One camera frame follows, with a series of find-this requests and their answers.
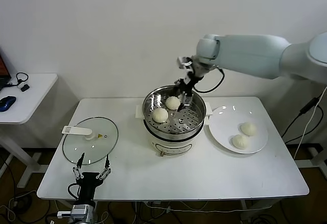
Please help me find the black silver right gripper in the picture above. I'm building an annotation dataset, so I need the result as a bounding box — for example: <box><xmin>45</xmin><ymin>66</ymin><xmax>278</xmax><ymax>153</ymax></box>
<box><xmin>171</xmin><ymin>64</ymin><xmax>205</xmax><ymax>112</ymax></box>

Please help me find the glass lid with white handle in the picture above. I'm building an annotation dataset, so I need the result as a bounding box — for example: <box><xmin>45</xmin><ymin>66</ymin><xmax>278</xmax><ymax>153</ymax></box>
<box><xmin>62</xmin><ymin>116</ymin><xmax>120</xmax><ymax>165</ymax></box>

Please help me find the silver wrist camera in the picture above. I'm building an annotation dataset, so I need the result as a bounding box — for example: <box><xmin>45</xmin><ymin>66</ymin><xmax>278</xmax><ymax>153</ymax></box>
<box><xmin>176</xmin><ymin>56</ymin><xmax>193</xmax><ymax>69</ymax></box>
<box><xmin>57</xmin><ymin>203</ymin><xmax>89</xmax><ymax>218</ymax></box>

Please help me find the blue computer mouse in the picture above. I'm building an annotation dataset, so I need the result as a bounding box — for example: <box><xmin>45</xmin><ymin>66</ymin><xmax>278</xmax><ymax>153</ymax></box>
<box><xmin>0</xmin><ymin>95</ymin><xmax>17</xmax><ymax>112</ymax></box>

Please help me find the open black laptop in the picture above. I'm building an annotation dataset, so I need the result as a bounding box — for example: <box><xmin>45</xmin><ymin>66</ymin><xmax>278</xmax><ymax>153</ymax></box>
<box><xmin>0</xmin><ymin>46</ymin><xmax>13</xmax><ymax>92</ymax></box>

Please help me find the white cord under table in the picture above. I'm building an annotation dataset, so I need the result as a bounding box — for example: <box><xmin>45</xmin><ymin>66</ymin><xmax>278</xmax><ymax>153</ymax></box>
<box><xmin>145</xmin><ymin>200</ymin><xmax>272</xmax><ymax>214</ymax></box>

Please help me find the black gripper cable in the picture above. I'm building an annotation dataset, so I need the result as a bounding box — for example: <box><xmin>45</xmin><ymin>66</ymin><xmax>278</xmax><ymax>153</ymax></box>
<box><xmin>193</xmin><ymin>67</ymin><xmax>225</xmax><ymax>93</ymax></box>
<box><xmin>67</xmin><ymin>182</ymin><xmax>80</xmax><ymax>199</ymax></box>

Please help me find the white round plate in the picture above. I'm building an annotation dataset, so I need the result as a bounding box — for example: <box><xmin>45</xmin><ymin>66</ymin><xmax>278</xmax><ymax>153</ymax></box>
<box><xmin>208</xmin><ymin>106</ymin><xmax>268</xmax><ymax>155</ymax></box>

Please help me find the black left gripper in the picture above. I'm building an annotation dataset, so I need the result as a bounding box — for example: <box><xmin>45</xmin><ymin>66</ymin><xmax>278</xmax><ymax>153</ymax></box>
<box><xmin>72</xmin><ymin>153</ymin><xmax>112</xmax><ymax>202</ymax></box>

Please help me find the cream electric cooker base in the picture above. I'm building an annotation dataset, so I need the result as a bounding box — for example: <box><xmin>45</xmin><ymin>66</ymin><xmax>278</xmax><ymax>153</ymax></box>
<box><xmin>143</xmin><ymin>121</ymin><xmax>205</xmax><ymax>158</ymax></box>

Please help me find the white steamed baozi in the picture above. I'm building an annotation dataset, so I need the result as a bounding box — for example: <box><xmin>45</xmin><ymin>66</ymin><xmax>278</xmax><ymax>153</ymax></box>
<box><xmin>165</xmin><ymin>96</ymin><xmax>181</xmax><ymax>110</ymax></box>
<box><xmin>152</xmin><ymin>108</ymin><xmax>169</xmax><ymax>123</ymax></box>
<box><xmin>231</xmin><ymin>134</ymin><xmax>250</xmax><ymax>150</ymax></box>
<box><xmin>240</xmin><ymin>121</ymin><xmax>258</xmax><ymax>137</ymax></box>

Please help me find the thin black looped cable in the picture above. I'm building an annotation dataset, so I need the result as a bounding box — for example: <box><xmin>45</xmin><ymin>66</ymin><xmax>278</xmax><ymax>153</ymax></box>
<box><xmin>5</xmin><ymin>72</ymin><xmax>29</xmax><ymax>88</ymax></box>

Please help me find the stainless steel steamer basket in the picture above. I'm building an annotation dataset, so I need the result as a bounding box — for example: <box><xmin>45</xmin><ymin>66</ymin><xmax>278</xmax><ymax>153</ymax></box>
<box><xmin>134</xmin><ymin>85</ymin><xmax>213</xmax><ymax>136</ymax></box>

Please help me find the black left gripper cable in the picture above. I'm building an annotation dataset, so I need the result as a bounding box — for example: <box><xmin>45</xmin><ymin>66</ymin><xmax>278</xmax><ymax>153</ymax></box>
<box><xmin>67</xmin><ymin>182</ymin><xmax>80</xmax><ymax>199</ymax></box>

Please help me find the white side desk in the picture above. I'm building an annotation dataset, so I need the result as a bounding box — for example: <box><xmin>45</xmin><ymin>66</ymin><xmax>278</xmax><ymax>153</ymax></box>
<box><xmin>0</xmin><ymin>73</ymin><xmax>58</xmax><ymax>189</ymax></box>

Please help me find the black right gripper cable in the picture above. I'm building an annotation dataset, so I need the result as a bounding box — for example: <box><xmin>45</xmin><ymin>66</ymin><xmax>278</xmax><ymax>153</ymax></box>
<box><xmin>193</xmin><ymin>67</ymin><xmax>225</xmax><ymax>93</ymax></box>

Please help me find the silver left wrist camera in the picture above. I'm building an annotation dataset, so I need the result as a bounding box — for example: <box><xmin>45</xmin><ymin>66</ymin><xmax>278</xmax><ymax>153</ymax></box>
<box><xmin>57</xmin><ymin>203</ymin><xmax>89</xmax><ymax>218</ymax></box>

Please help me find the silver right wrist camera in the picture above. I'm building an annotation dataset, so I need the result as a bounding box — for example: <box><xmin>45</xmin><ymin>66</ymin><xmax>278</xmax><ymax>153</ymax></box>
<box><xmin>176</xmin><ymin>56</ymin><xmax>193</xmax><ymax>69</ymax></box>

